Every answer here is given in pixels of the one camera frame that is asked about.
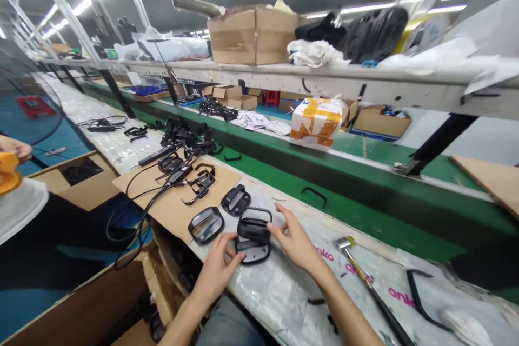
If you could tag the pile of white packets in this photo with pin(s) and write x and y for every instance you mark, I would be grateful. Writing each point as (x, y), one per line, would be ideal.
(263, 123)

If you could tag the box of blue parts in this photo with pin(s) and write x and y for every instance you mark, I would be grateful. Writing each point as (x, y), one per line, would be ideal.
(150, 94)

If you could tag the person's legs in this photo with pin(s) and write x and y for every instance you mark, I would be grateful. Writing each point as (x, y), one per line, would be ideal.
(231, 323)

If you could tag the brown cardboard sheet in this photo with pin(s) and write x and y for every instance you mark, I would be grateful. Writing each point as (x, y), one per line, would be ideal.
(219, 177)

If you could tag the clear printed plastic sheet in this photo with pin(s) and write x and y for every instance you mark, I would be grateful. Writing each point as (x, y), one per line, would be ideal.
(365, 265)

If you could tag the green conveyor belt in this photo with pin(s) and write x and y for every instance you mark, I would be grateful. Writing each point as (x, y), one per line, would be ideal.
(344, 175)

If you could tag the large cardboard box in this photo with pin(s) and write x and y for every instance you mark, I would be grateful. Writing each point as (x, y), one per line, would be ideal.
(251, 36)

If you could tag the black curved bar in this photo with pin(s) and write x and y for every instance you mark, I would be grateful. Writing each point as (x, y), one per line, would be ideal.
(417, 301)

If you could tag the red plastic stool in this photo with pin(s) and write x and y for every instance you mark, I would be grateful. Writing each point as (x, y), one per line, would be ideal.
(272, 98)
(36, 107)

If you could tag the open cardboard box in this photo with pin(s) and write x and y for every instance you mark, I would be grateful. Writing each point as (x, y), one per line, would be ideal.
(89, 186)

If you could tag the black bent clips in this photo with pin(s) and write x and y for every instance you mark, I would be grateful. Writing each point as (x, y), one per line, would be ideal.
(136, 134)

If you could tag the small black piece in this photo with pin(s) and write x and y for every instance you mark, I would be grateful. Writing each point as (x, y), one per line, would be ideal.
(332, 325)

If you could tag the white box with yellow tape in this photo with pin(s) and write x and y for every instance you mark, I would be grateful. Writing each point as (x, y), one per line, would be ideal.
(318, 123)

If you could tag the cardboard panel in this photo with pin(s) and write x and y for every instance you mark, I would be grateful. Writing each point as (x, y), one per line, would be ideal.
(490, 179)

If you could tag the black moulded parts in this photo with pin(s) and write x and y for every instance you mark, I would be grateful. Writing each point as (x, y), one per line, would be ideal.
(365, 34)

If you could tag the black rounded plastic frame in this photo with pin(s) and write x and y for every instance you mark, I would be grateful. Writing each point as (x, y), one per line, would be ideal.
(204, 225)

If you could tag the overhead white shelf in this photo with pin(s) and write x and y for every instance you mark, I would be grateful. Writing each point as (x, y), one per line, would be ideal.
(365, 82)

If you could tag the white cloth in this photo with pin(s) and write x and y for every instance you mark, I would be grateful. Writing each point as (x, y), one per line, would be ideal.
(316, 54)

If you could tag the group of small cardboard boxes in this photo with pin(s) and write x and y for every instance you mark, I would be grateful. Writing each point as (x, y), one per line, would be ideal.
(235, 96)

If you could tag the small black strip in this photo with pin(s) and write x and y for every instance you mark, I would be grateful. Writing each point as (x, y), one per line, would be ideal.
(315, 301)

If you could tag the yellow tape dispenser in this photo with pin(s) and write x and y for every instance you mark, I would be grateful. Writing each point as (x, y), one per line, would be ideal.
(9, 175)

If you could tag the cardboard box with blue items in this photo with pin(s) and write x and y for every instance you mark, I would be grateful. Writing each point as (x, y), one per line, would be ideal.
(383, 121)

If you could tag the cluster of black brackets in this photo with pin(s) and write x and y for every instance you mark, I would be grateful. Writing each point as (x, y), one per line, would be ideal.
(217, 110)

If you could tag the tall cardboard carton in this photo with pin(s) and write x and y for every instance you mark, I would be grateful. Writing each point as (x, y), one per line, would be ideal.
(93, 305)

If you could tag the person's left hand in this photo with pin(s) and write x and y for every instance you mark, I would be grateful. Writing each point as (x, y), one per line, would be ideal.
(213, 265)

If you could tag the pile of black frames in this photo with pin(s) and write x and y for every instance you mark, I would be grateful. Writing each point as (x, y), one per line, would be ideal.
(190, 177)

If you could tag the person's right hand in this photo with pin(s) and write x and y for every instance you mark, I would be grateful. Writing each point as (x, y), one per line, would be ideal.
(300, 242)

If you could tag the heap of black parts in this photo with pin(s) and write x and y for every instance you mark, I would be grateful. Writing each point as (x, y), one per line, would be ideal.
(184, 135)

